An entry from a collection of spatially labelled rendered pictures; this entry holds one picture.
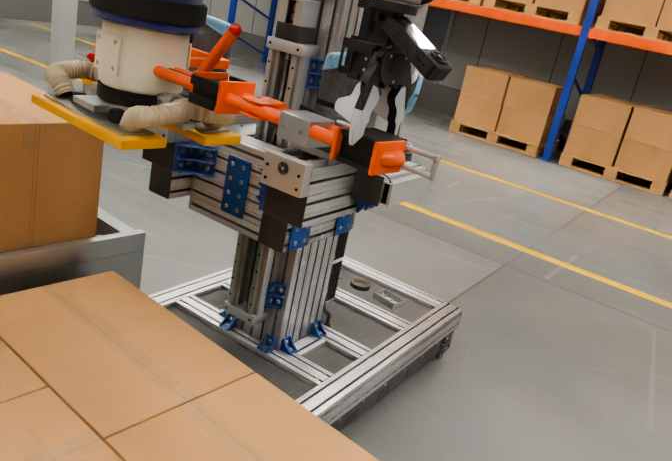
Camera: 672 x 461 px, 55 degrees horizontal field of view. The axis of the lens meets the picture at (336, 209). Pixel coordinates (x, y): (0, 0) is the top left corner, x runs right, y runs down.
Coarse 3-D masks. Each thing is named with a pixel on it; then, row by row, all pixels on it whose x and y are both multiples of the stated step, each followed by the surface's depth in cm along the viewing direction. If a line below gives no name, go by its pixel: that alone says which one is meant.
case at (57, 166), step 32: (0, 96) 184; (0, 128) 159; (32, 128) 166; (64, 128) 172; (0, 160) 162; (32, 160) 169; (64, 160) 175; (96, 160) 183; (0, 192) 165; (32, 192) 172; (64, 192) 179; (96, 192) 187; (0, 224) 168; (32, 224) 175; (64, 224) 182; (96, 224) 191
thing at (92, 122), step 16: (32, 96) 135; (48, 96) 134; (64, 96) 136; (64, 112) 127; (80, 112) 127; (96, 112) 129; (112, 112) 123; (80, 128) 125; (96, 128) 121; (112, 128) 120; (144, 128) 125; (112, 144) 118; (128, 144) 117; (144, 144) 120; (160, 144) 123
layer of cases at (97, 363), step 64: (0, 320) 152; (64, 320) 157; (128, 320) 163; (0, 384) 131; (64, 384) 135; (128, 384) 139; (192, 384) 143; (256, 384) 148; (0, 448) 115; (64, 448) 118; (128, 448) 121; (192, 448) 125; (256, 448) 128; (320, 448) 132
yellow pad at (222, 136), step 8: (192, 120) 138; (168, 128) 138; (176, 128) 136; (200, 128) 134; (224, 128) 138; (192, 136) 133; (200, 136) 131; (208, 136) 131; (216, 136) 133; (224, 136) 134; (232, 136) 136; (240, 136) 138; (208, 144) 132; (216, 144) 133; (224, 144) 135
